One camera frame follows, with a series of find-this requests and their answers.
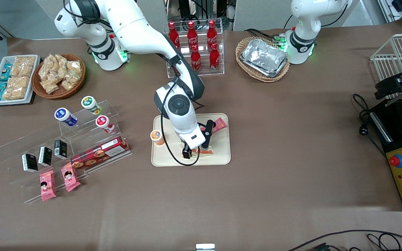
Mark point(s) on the small black carton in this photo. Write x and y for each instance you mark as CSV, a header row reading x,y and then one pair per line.
x,y
30,163
45,156
60,149

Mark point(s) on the small white box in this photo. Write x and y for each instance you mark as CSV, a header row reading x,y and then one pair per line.
x,y
205,247

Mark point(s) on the white rectangular dish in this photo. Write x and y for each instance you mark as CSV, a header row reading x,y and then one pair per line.
x,y
36,69

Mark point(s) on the red cookie box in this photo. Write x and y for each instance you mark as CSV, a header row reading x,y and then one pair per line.
x,y
99,153

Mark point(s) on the red lid cup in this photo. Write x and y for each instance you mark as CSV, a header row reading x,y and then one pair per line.
x,y
104,123

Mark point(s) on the clear acrylic tiered stand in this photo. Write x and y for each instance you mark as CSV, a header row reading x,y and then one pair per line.
x,y
82,143

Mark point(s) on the tan cracker pack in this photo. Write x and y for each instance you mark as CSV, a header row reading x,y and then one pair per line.
x,y
23,66
16,88

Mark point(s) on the aluminium foil tray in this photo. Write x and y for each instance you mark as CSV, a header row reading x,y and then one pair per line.
x,y
263,57

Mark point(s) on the clear bag fried snacks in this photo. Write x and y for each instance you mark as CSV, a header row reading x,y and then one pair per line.
x,y
72,75
45,69
57,62
50,86

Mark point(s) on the clear acrylic bottle rack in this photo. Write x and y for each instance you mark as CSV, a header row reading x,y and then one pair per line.
x,y
222,52

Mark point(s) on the blue lid cup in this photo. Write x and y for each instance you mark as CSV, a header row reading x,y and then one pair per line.
x,y
65,116

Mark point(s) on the green lid cup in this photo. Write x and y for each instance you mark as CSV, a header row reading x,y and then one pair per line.
x,y
90,104

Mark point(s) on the triangle sandwich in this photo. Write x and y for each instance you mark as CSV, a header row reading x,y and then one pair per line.
x,y
206,152

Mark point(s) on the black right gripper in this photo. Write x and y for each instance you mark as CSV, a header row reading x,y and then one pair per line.
x,y
186,152

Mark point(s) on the brown wicker basket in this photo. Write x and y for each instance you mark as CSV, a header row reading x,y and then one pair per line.
x,y
61,93

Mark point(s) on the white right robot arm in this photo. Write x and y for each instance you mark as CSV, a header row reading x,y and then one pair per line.
x,y
134,24

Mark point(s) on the teal snack packet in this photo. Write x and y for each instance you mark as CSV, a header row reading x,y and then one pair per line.
x,y
6,71
0,91

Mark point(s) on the orange lid cup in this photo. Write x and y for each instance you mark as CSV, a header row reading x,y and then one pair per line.
x,y
156,136

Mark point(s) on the black machine yellow panel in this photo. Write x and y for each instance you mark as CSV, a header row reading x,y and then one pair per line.
x,y
396,139

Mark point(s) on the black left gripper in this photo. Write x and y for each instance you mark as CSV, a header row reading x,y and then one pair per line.
x,y
389,84

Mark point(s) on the cream plastic tray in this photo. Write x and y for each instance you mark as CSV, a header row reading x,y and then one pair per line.
x,y
218,153

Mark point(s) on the red emergency stop button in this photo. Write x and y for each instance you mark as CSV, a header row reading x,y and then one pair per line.
x,y
395,160

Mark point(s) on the light wicker basket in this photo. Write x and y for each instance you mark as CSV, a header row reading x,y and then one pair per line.
x,y
274,77

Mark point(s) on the red cola bottle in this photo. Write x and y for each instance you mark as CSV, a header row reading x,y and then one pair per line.
x,y
214,59
172,31
192,34
211,33
196,62

